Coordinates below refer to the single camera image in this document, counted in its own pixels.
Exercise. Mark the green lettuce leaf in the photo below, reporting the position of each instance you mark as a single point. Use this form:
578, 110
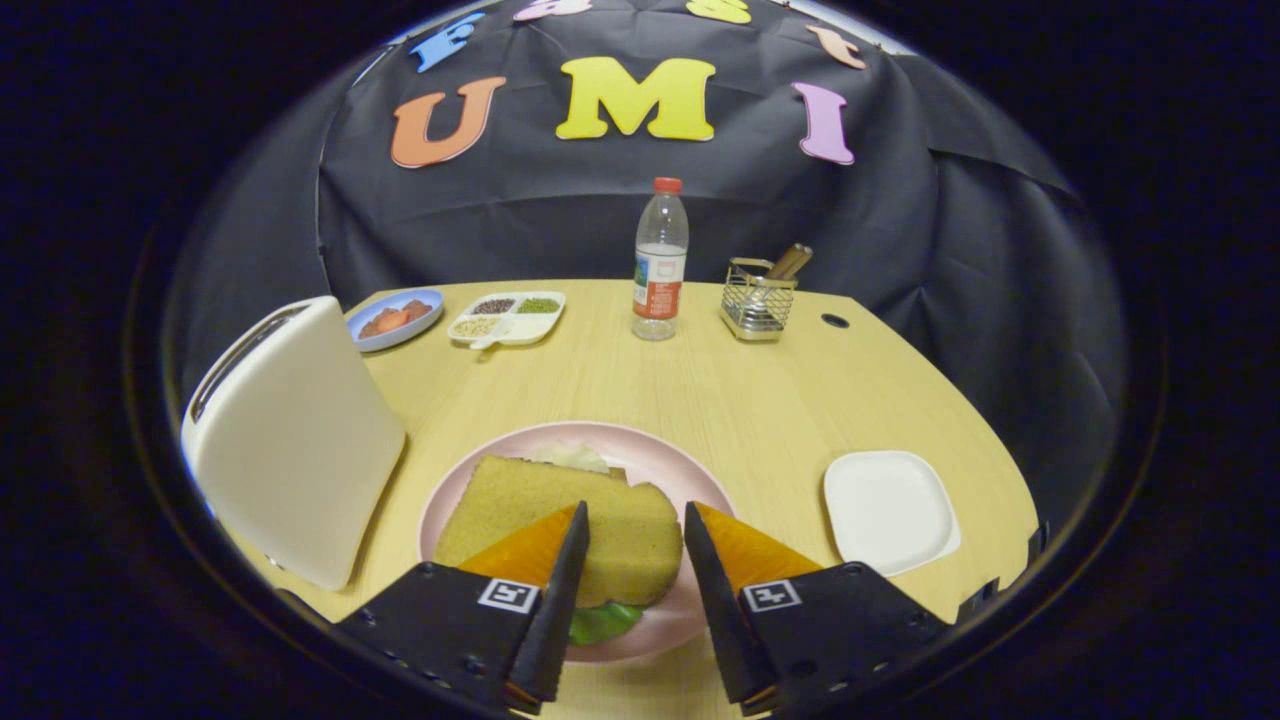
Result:
600, 625

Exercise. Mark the black backdrop cloth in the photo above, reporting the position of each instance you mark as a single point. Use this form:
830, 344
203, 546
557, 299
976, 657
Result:
560, 220

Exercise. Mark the pile of green beans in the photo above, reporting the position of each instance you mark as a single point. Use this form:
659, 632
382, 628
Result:
538, 305

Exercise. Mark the pink plate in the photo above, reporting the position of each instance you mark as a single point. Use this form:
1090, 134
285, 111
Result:
660, 460

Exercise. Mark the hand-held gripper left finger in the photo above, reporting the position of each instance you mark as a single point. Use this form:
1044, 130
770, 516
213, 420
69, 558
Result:
560, 620

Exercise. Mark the blue plate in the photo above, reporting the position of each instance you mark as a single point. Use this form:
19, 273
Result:
425, 325

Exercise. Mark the large brown bread slice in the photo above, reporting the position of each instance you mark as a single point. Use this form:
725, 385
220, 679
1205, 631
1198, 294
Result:
600, 530

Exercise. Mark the clear plastic water bottle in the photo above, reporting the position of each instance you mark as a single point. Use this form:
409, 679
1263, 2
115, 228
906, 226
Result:
660, 290

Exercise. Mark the pile of dark beans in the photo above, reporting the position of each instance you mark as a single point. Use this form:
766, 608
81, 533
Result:
492, 306

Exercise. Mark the white toaster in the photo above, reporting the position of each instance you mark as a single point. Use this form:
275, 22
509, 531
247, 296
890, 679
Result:
290, 450

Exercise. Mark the white square plate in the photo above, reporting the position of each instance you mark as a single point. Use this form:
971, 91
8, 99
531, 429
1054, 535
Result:
890, 510

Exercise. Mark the pile of pale beans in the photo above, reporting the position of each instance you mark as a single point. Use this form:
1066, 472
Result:
475, 326

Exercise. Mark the white divided dish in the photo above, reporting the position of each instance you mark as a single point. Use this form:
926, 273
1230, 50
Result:
530, 328

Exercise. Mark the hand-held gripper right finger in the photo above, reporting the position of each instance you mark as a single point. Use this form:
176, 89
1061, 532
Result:
715, 620

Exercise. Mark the orange tomato slice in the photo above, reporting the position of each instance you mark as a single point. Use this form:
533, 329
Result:
391, 320

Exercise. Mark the brown meat slices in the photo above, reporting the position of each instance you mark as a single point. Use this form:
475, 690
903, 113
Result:
418, 308

